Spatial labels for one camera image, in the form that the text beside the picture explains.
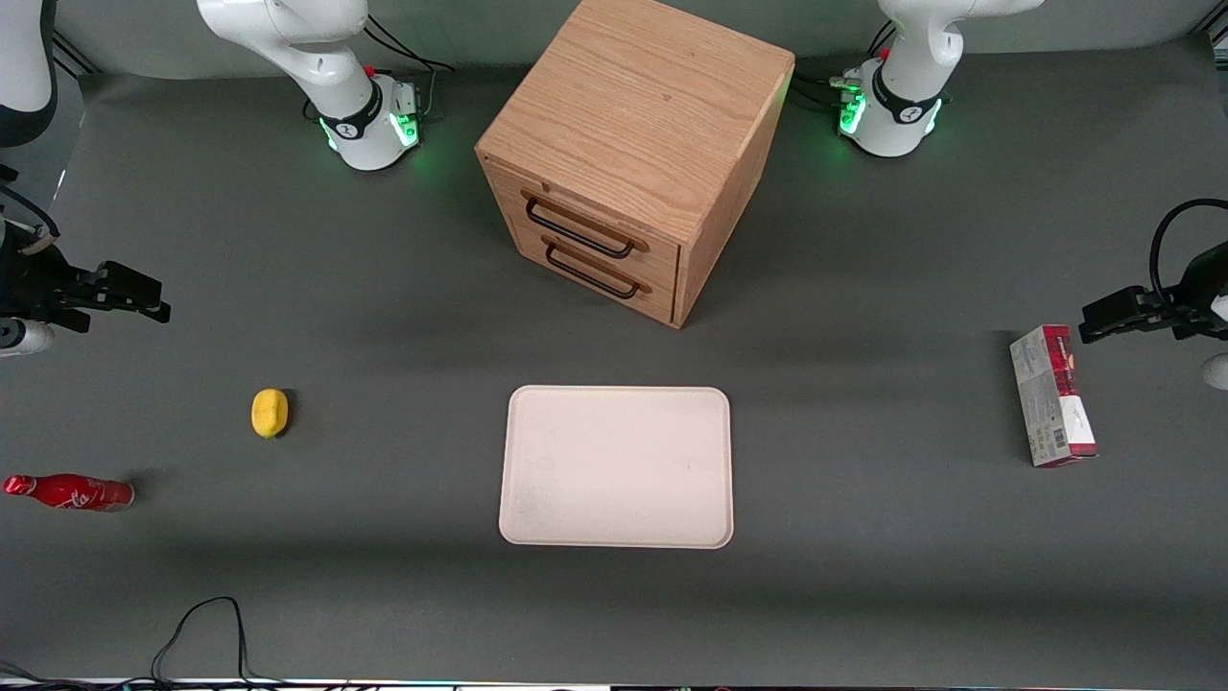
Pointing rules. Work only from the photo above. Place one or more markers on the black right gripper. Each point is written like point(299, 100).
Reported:
point(36, 288)

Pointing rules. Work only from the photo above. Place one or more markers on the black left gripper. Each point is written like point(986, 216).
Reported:
point(1190, 299)

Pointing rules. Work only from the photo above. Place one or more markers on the red coke bottle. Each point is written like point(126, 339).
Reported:
point(82, 493)

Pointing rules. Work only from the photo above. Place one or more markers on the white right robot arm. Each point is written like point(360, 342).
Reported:
point(321, 67)

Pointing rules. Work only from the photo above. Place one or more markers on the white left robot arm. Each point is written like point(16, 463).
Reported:
point(907, 91)

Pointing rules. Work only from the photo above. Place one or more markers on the cream plastic tray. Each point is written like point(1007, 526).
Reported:
point(616, 467)

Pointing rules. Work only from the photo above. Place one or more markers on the grey and red carton box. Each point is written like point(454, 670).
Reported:
point(1052, 398)

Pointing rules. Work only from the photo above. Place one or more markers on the yellow lemon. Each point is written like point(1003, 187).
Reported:
point(270, 413)

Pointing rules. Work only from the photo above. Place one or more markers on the wooden drawer front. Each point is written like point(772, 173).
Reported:
point(585, 206)
point(604, 288)

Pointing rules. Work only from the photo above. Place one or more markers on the wooden drawer cabinet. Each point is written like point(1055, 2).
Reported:
point(638, 91)

